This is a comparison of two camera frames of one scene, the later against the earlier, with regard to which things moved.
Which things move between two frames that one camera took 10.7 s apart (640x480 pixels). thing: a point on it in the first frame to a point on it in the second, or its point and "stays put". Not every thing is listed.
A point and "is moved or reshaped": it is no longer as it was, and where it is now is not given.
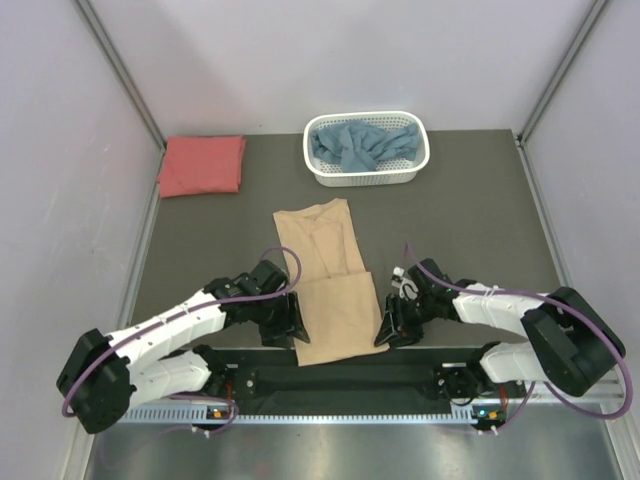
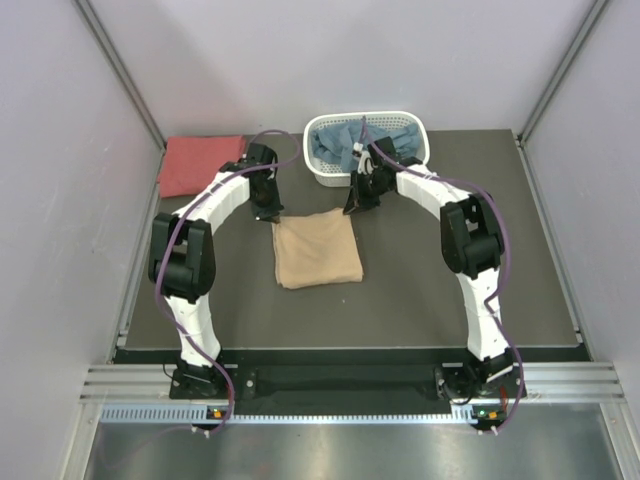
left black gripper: x=290 y=323 to x=269 y=212
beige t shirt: x=336 y=295 is moved or reshaped
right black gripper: x=393 y=324 to x=357 y=199
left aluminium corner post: x=112 y=56 stays put
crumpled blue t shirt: x=360 y=147 stays put
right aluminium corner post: x=595 y=12 stays put
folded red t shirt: x=201 y=164 stays put
